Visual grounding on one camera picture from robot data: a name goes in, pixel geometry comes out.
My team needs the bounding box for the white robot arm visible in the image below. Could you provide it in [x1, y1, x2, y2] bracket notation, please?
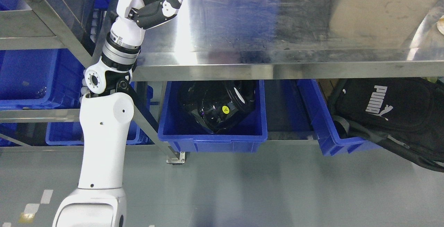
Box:
[52, 58, 134, 227]

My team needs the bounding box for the steel shelf rack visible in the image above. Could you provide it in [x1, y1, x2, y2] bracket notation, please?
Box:
[0, 0, 186, 166]

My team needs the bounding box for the blue bin with helmet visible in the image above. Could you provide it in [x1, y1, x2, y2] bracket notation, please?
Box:
[157, 80, 268, 153]

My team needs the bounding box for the blue bin left upper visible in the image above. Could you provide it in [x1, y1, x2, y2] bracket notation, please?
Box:
[0, 49, 84, 110]

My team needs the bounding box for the blue bin left lower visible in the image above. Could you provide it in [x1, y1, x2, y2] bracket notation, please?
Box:
[45, 85, 155, 146]

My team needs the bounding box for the blue bin under backpack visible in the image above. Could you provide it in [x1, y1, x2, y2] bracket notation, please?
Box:
[297, 79, 381, 156]

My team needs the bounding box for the black Puma backpack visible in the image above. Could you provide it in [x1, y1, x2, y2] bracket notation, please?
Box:
[327, 78, 444, 172]

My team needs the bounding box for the white blue cup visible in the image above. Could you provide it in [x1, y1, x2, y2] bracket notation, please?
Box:
[436, 19, 444, 35]

